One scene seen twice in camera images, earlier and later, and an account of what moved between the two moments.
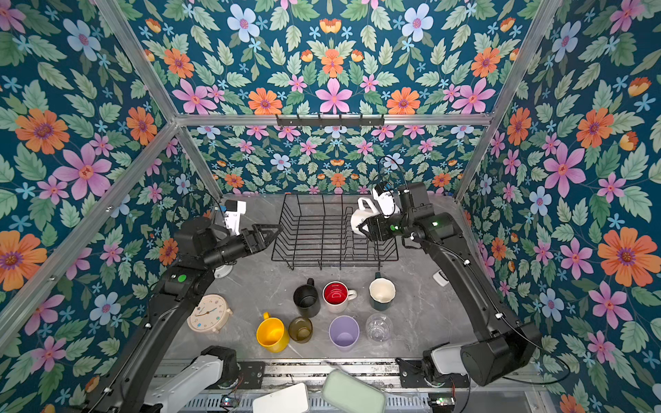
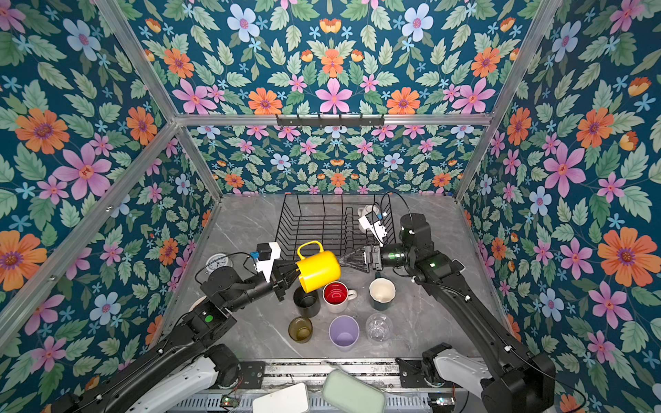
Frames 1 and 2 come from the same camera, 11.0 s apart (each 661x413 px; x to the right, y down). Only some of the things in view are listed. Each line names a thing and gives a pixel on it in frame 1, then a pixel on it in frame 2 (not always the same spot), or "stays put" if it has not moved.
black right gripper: [373, 222] to [373, 255]
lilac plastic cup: [344, 332] stays put
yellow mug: [272, 334] to [318, 270]
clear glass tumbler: [379, 328] stays put
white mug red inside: [336, 294] stays put
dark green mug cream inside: [382, 292] stays put
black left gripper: [255, 241] to [280, 278]
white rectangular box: [289, 399] stays put
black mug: [306, 299] stays put
